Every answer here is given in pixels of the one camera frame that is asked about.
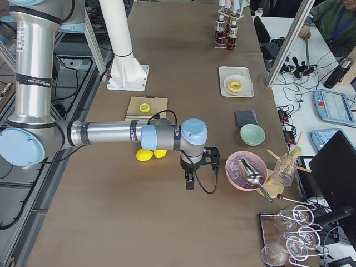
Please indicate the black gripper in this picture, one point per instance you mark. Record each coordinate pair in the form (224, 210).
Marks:
(187, 167)

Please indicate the tea bottle white cap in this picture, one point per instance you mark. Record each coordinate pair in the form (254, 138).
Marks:
(232, 35)

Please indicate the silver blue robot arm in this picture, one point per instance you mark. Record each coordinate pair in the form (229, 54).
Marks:
(34, 135)

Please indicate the cream rectangular tray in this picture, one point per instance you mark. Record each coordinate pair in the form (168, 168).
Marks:
(225, 71)

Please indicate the wine glass rack tray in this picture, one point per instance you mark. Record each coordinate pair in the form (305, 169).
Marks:
(290, 237)

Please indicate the yellow lemon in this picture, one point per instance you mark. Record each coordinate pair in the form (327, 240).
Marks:
(144, 155)
(160, 153)

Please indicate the pink bowl with ice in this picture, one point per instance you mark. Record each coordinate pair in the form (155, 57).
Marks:
(236, 174)

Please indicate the metal ice scoop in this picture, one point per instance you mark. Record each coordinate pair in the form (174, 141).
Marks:
(252, 176)

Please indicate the mint green bowl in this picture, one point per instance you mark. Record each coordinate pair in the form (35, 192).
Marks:
(252, 134)

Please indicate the grey folded cloth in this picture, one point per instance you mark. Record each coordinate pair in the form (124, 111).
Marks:
(245, 117)

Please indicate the half lemon slice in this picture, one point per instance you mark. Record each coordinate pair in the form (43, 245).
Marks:
(144, 108)

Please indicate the bamboo cutting board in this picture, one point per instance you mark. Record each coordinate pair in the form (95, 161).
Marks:
(157, 105)

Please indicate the clear glass pitcher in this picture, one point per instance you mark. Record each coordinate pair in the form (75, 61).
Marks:
(283, 173)

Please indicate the wooden cup stand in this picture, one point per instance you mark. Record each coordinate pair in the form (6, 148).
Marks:
(295, 153)

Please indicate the glazed donut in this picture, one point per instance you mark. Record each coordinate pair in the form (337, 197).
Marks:
(234, 86)

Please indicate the white round plate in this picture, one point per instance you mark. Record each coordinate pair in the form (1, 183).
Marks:
(247, 84)

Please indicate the blue teach pendant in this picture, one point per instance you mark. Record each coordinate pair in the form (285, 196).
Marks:
(320, 137)
(333, 107)

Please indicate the black monitor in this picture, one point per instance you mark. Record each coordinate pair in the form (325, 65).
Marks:
(333, 169)

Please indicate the white mug rack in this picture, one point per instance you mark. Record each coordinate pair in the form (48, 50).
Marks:
(228, 7)

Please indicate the black thermos bottle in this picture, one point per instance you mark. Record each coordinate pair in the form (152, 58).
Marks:
(338, 73)

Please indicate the person in green jacket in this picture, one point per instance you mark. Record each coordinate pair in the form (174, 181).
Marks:
(335, 20)

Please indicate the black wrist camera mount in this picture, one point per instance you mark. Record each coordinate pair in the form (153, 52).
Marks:
(210, 156)

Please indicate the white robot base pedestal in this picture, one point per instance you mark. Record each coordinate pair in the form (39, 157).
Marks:
(127, 73)

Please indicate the copper wire bottle rack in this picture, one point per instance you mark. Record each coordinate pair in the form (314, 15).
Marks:
(233, 17)

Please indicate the aluminium frame post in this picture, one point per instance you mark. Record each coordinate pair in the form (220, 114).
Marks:
(293, 32)

